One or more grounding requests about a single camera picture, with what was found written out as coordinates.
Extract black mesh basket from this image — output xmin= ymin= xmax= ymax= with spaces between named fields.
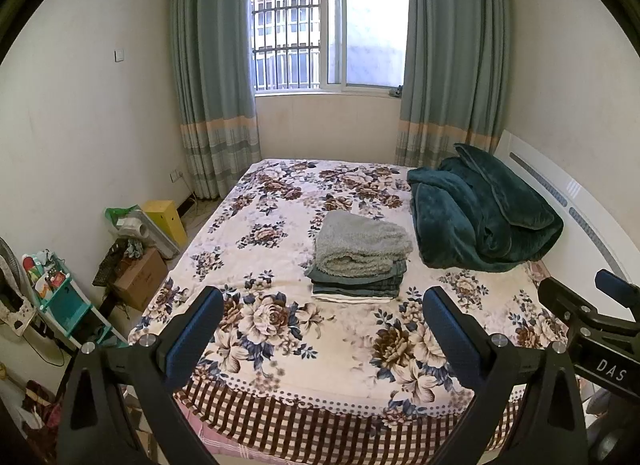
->
xmin=92 ymin=239 xmax=128 ymax=288

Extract window security grille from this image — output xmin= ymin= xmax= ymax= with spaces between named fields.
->
xmin=251 ymin=0 xmax=323 ymax=90

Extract dark green folded pants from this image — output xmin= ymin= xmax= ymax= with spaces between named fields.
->
xmin=304 ymin=260 xmax=408 ymax=297

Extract white plastic pipe fitting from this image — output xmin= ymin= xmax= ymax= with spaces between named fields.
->
xmin=120 ymin=219 xmax=151 ymax=241

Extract teal storage rack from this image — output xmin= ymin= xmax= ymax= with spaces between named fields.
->
xmin=22 ymin=252 xmax=128 ymax=348

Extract standing fan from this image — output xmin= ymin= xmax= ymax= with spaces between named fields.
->
xmin=0 ymin=237 xmax=38 ymax=336

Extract white folded cloth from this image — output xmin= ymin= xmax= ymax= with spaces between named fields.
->
xmin=312 ymin=292 xmax=401 ymax=304

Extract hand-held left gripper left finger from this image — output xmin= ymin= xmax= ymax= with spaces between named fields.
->
xmin=56 ymin=286 xmax=225 ymax=465

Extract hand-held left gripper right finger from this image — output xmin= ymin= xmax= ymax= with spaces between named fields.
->
xmin=422 ymin=286 xmax=591 ymax=465

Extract grey fluffy towel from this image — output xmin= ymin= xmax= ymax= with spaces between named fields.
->
xmin=312 ymin=210 xmax=415 ymax=278

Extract dark red bag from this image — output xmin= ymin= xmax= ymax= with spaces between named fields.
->
xmin=22 ymin=380 xmax=63 ymax=446

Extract yellow box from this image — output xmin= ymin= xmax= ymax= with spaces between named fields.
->
xmin=142 ymin=200 xmax=188 ymax=246

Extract green plastic bag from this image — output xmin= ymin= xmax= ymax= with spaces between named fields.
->
xmin=104 ymin=205 xmax=143 ymax=233

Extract pink striped bed sheet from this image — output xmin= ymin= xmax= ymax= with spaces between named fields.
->
xmin=177 ymin=397 xmax=261 ymax=465

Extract teal striped curtain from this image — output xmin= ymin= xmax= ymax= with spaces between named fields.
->
xmin=395 ymin=0 xmax=511 ymax=168
xmin=167 ymin=0 xmax=262 ymax=200

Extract floral printed blanket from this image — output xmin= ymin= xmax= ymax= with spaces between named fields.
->
xmin=127 ymin=159 xmax=573 ymax=461

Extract white framed window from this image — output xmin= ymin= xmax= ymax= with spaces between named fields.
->
xmin=248 ymin=0 xmax=411 ymax=96

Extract dark green quilt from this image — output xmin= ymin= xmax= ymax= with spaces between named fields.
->
xmin=406 ymin=143 xmax=565 ymax=273

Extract long grey package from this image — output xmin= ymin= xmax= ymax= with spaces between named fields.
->
xmin=142 ymin=212 xmax=181 ymax=260

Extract white headboard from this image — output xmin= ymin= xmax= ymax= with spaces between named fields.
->
xmin=492 ymin=130 xmax=640 ymax=326

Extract brown cardboard box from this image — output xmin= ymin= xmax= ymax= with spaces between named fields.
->
xmin=112 ymin=247 xmax=170 ymax=312

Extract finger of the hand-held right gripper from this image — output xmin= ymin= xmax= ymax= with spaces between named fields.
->
xmin=539 ymin=277 xmax=640 ymax=341
xmin=595 ymin=269 xmax=640 ymax=321

